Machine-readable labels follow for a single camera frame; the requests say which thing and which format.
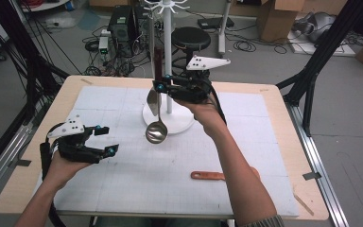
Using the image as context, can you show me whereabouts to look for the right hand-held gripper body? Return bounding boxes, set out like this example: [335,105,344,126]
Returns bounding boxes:
[169,55,232,105]

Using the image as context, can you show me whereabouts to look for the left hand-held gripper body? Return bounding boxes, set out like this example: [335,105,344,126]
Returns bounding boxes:
[45,113,104,165]

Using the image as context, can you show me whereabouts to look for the white utensil rack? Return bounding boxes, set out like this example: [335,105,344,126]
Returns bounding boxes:
[142,0,197,135]

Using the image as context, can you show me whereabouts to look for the steel ladle with dark handle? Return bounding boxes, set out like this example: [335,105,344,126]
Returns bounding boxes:
[145,46,169,145]

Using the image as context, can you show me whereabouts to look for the brown wooden rice paddle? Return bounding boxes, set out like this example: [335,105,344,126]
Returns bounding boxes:
[190,166,261,182]

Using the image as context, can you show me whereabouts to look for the person's left hand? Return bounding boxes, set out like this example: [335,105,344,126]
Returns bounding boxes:
[43,155,92,191]

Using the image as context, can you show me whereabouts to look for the person's right hand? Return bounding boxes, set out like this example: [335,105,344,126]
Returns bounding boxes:
[174,99,230,140]

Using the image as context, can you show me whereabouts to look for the white grid mat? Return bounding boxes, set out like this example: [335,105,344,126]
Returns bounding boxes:
[32,85,299,218]

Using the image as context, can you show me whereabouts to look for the black round stool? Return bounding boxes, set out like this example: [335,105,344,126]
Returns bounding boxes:
[170,26,212,79]

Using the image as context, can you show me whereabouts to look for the grey tape strip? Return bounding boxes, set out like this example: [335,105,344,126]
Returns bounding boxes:
[8,159,32,168]
[302,171,322,182]

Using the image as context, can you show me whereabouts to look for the white floor stand pole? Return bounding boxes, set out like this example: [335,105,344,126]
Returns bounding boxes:
[216,0,233,60]

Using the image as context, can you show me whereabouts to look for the black flat box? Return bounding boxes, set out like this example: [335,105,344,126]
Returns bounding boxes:
[197,16,235,30]

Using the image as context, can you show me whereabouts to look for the black computer tower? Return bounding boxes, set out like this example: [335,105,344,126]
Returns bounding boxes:
[107,4,156,59]

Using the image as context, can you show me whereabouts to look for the white box with green light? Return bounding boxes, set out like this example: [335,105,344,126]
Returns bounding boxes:
[98,28,112,55]

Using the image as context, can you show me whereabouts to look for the light wooden table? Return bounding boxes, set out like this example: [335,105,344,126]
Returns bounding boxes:
[0,75,330,221]

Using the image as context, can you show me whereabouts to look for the open cardboard box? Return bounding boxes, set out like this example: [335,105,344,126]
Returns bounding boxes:
[256,0,306,44]

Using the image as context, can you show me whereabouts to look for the grey bag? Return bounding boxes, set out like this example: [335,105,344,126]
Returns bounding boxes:
[292,11,337,44]

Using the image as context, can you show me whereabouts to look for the white flat board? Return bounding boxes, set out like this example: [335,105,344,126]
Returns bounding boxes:
[287,29,357,59]

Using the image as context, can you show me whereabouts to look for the grey-green sleeve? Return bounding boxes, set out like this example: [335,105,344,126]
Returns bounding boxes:
[237,214,286,227]

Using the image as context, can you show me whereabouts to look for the thin wooden stick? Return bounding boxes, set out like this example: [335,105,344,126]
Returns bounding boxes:
[292,192,315,218]

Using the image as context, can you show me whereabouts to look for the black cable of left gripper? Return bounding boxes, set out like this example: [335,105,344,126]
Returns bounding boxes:
[39,122,67,227]

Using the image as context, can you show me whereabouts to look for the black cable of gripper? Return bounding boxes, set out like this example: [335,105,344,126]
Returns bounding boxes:
[207,80,229,126]
[39,122,67,227]

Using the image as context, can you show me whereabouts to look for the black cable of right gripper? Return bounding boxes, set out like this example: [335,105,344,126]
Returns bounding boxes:
[207,80,229,126]

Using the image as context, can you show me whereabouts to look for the tangle of black cables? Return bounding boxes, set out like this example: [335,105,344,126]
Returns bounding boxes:
[81,25,160,78]

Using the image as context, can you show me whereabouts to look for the black coiled floor cable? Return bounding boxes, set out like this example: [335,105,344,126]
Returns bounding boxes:
[232,38,288,55]

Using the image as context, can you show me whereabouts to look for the aluminium rail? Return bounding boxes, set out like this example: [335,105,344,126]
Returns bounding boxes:
[284,101,350,227]
[0,122,35,206]

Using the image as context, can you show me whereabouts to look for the black metal frame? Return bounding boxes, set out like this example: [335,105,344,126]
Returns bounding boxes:
[0,0,71,179]
[276,0,363,137]

